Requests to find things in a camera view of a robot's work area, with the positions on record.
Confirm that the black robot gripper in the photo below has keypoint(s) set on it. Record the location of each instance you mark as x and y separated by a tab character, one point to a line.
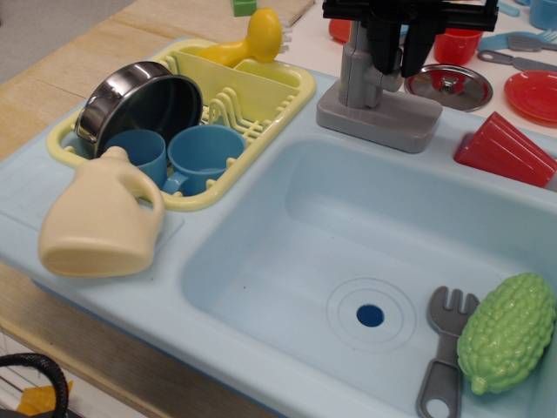
426	20

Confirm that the grey toy faucet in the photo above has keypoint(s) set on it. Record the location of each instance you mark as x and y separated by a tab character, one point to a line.
367	104

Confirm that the red bowl background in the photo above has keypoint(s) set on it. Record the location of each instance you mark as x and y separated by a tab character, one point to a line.
456	46

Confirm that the red cup background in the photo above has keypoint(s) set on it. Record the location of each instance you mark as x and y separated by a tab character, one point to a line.
339	30

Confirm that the steel pot lid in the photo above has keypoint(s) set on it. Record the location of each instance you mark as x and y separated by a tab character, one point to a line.
452	86

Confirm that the blue toy utensil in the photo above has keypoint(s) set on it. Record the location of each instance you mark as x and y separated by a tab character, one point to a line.
500	41

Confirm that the grey toy spatula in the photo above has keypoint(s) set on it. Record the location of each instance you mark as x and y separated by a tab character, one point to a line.
525	43

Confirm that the grey toy spoon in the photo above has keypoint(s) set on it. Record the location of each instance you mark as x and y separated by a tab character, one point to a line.
519	63

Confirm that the yellow dish brush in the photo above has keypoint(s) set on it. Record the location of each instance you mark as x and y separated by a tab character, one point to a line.
266	37

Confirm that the red plastic cup lying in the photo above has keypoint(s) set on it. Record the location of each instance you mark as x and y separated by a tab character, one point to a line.
498	147

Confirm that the red plastic plate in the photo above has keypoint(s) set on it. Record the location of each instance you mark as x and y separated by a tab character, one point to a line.
533	95

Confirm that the blue cup background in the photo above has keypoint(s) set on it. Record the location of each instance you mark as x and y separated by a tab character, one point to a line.
543	14

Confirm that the yellow dish rack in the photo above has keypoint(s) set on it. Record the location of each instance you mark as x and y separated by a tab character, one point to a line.
257	100

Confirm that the green block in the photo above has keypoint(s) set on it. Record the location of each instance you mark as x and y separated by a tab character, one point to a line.
244	8

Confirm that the steel cooking pot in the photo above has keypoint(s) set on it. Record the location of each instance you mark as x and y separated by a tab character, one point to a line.
139	96

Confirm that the light blue toy sink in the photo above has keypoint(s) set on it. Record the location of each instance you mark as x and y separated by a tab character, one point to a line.
306	285

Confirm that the blue cup left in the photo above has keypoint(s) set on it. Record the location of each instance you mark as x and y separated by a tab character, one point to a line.
146	150

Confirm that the green bitter melon toy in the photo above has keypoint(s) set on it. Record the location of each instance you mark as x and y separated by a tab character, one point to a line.
506	336

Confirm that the grey toy fork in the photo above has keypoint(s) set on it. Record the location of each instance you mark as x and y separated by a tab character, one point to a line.
448	312

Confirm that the cream detergent bottle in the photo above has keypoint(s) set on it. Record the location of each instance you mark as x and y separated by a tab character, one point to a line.
105	223

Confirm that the orange paper piece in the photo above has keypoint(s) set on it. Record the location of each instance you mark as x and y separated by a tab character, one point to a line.
37	400

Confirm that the blue cup with handle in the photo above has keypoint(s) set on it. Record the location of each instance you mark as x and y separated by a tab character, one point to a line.
199	154

